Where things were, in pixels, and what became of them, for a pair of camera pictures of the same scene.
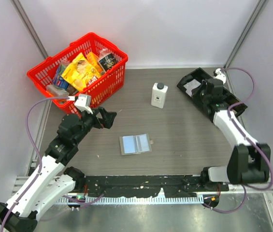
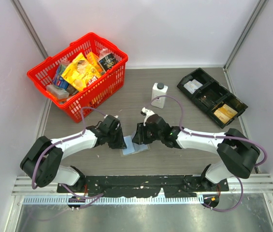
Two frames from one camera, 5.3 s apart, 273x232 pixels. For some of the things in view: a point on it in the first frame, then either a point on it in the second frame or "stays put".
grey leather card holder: (136, 144) stays put
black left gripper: (107, 117) -> (120, 143)
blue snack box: (58, 80) stays put
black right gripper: (206, 83) -> (140, 137)
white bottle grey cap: (159, 93) stays put
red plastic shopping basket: (91, 65) stays put
